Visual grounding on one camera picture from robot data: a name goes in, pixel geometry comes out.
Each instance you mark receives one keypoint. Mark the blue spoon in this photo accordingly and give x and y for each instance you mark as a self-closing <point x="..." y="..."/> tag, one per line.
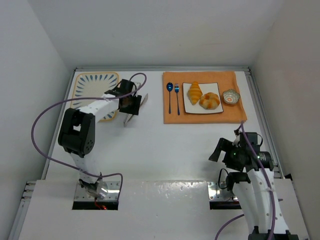
<point x="169" y="88"/>

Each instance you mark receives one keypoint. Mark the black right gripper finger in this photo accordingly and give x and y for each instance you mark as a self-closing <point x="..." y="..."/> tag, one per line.
<point x="214" y="157"/>
<point x="226" y="146"/>

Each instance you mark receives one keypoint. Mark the blue patterned rectangular tray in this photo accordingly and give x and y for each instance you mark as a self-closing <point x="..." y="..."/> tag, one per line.
<point x="93" y="84"/>

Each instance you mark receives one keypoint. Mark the white square plate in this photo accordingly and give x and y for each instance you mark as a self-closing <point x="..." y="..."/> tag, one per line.
<point x="197" y="109"/>

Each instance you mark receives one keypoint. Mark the orange placemat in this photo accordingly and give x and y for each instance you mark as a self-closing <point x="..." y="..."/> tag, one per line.
<point x="232" y="114"/>

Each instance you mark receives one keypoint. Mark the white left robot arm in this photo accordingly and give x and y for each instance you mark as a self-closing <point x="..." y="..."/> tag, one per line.
<point x="77" y="134"/>

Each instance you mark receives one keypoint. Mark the blue fork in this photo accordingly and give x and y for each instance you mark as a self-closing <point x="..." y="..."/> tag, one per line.
<point x="177" y="89"/>

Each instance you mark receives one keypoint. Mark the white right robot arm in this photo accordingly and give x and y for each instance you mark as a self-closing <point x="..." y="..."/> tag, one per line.
<point x="252" y="181"/>

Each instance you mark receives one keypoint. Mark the round swirl bread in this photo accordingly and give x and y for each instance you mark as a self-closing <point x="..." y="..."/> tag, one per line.
<point x="209" y="101"/>

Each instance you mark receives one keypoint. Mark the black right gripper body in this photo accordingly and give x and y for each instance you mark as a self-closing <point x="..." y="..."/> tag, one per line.
<point x="225" y="153"/>

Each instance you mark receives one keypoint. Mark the metal tongs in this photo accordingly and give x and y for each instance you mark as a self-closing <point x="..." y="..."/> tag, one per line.
<point x="129" y="117"/>

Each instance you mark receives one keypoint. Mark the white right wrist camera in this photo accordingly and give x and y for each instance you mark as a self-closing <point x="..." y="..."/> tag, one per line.
<point x="237" y="137"/>

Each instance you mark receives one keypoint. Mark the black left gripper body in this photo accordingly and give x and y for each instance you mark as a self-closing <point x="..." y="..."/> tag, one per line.
<point x="133" y="105"/>

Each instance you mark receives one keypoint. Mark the long croissant bread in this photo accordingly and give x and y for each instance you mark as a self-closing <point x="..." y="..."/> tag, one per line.
<point x="194" y="93"/>

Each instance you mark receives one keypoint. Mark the small flower-shaped dish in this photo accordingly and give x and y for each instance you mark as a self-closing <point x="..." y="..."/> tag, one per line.
<point x="231" y="97"/>

